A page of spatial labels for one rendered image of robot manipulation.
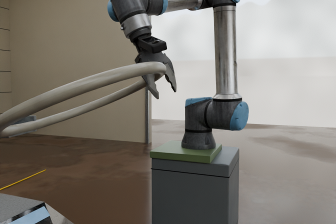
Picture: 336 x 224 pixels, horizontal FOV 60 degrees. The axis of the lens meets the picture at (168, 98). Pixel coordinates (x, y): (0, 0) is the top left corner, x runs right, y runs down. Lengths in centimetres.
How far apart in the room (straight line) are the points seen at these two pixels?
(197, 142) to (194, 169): 16
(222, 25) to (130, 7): 65
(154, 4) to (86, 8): 581
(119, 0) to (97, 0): 574
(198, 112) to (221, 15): 50
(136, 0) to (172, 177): 91
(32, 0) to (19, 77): 185
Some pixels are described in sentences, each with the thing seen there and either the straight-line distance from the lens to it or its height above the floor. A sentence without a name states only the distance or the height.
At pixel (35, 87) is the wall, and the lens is 757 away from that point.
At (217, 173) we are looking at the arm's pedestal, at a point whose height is 80.
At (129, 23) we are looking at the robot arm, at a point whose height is 141.
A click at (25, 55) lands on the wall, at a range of 778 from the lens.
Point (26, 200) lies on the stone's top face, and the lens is 117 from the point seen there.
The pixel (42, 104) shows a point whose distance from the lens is 63.
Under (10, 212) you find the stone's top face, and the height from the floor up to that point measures 83.
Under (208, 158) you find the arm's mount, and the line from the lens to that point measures 143.
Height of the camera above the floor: 124
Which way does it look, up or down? 3 degrees down
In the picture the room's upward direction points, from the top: straight up
